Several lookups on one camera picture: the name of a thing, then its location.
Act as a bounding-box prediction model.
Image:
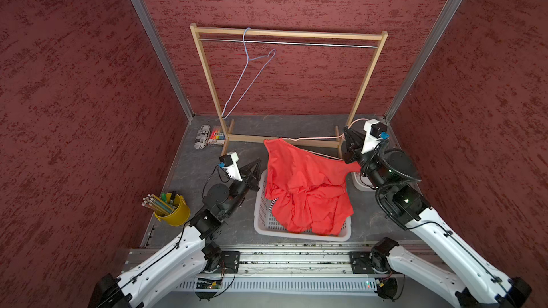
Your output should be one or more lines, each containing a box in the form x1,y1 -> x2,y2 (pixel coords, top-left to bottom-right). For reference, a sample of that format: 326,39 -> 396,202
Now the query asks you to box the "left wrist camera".
219,152 -> 243,181

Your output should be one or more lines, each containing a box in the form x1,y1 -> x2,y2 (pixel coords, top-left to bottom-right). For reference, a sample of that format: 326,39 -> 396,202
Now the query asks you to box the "light blue wire hanger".
221,27 -> 277,118

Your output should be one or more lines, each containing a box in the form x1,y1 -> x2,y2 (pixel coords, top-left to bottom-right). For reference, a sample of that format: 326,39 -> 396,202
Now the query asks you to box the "red tank top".
264,139 -> 360,235

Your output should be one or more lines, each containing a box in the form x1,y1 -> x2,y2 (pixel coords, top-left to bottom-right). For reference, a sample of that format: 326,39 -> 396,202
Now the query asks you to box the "aluminium corner post right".
384,0 -> 463,123

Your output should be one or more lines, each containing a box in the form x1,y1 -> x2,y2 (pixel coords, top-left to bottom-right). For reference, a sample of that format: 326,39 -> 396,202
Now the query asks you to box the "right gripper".
342,125 -> 389,191

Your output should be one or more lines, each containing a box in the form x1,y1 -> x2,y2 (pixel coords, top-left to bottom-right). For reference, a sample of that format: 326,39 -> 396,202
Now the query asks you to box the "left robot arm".
88,158 -> 261,307

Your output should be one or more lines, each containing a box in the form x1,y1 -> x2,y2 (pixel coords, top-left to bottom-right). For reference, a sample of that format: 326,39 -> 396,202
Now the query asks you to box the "white perforated laundry basket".
254,171 -> 352,242

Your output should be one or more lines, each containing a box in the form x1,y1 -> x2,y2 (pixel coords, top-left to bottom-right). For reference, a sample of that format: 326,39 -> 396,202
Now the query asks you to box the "white plastic tub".
351,173 -> 376,192

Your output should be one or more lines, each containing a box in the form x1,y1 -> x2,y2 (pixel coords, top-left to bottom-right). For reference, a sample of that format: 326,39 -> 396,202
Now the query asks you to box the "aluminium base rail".
123,241 -> 446,298

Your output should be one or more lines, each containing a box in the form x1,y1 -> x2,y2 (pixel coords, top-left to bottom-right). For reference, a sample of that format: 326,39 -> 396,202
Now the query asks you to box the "aluminium corner post left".
130,0 -> 195,122

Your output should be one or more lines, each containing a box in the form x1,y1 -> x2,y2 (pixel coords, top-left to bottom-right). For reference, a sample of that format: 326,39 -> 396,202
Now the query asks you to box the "colourful marker box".
208,126 -> 226,145

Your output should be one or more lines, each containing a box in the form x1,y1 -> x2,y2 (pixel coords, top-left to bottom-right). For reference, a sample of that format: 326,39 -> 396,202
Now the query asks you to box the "yellow pencil cup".
141,191 -> 191,227

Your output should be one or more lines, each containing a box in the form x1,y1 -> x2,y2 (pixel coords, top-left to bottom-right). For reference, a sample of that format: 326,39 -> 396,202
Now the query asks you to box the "pink wire hanger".
281,118 -> 370,142

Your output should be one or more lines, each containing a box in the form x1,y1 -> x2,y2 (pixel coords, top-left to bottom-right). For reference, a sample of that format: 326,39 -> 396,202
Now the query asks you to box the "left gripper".
223,157 -> 262,218

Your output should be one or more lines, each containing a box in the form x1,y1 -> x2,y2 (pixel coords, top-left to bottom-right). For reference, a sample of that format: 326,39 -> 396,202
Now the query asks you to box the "wooden clothes rack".
190,23 -> 389,158

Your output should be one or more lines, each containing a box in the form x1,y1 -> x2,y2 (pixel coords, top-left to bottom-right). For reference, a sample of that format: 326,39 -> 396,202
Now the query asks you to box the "aluminium corner post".
130,0 -> 195,122
384,0 -> 463,123

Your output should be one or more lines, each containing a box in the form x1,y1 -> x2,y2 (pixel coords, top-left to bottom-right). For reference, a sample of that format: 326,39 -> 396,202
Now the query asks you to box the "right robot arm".
343,122 -> 532,307

